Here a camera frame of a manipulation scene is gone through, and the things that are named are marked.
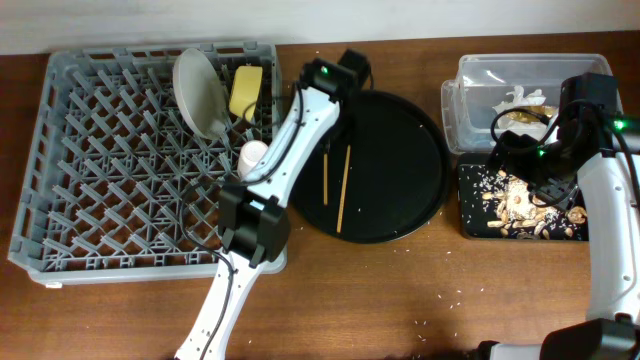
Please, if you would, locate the crumpled white tissue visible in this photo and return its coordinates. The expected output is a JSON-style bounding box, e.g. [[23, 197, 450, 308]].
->
[[493, 85, 559, 140]]

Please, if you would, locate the pink plastic cup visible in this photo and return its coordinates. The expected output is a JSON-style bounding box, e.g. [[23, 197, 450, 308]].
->
[[237, 140, 268, 179]]

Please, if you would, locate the grey dishwasher rack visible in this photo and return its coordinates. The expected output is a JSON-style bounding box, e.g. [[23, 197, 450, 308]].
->
[[8, 42, 282, 287]]

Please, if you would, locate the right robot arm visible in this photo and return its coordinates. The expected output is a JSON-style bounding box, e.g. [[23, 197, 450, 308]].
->
[[471, 72, 639, 359]]

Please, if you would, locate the yellow bowl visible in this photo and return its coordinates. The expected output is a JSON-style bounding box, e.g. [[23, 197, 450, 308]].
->
[[229, 65, 263, 122]]

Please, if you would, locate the wooden chopstick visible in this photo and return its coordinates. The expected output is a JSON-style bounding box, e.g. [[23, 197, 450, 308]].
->
[[336, 144, 351, 234], [323, 153, 329, 206]]

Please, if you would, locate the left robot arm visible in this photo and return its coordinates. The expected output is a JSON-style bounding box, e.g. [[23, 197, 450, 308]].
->
[[175, 49, 371, 360]]

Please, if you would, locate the rectangular black tray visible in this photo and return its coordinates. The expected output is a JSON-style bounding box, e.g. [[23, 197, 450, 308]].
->
[[457, 152, 591, 242]]

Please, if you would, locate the peanut shells and rice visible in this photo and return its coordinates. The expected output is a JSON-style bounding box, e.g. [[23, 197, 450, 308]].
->
[[464, 169, 589, 240]]

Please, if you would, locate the round black tray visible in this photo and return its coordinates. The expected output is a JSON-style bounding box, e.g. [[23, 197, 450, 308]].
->
[[289, 91, 452, 244]]

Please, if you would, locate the gold foil wrapper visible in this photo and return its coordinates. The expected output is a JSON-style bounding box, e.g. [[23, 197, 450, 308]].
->
[[505, 105, 558, 125]]

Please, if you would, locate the grey round plate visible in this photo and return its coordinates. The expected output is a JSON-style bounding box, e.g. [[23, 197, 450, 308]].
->
[[172, 48, 227, 141]]

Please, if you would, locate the clear plastic bin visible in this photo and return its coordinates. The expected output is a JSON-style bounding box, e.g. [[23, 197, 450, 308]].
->
[[441, 53, 612, 155]]

